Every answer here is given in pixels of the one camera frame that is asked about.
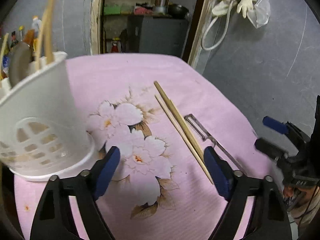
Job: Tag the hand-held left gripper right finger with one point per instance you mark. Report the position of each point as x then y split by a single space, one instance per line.
216 172

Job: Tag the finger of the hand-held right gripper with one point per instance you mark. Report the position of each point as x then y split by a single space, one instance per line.
267 147
275 125

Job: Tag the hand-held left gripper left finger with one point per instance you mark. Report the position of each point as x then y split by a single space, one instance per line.
107 170

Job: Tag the metal peeler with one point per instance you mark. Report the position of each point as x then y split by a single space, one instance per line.
198 126

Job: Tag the white plastic utensil holder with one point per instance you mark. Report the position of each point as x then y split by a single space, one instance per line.
50 92

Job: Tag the person's right hand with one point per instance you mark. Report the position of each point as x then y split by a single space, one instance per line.
291 193

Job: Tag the pink floral tablecloth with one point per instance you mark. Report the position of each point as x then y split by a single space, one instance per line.
175 205

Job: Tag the red bottle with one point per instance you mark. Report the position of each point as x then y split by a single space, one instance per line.
115 47

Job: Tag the cream rubber glove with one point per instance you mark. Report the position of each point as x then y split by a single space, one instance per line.
245 3
222 3

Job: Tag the grey cabinet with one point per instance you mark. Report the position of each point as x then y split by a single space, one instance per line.
157 35

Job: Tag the black pot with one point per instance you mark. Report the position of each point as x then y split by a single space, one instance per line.
177 10

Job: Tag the orange packet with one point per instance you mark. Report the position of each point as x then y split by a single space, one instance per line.
29 38

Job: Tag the green box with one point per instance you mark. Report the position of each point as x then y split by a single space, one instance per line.
116 10

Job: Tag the white plastic jug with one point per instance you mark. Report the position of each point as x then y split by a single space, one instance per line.
36 23

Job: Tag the pink cloth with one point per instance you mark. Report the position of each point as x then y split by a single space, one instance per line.
142 10

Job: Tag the silver pot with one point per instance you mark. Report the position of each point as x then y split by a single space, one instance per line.
159 9

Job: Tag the clear plastic bag on wall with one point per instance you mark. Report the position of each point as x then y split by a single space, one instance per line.
261 12

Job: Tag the worn door frame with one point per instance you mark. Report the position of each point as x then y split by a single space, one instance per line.
96 17

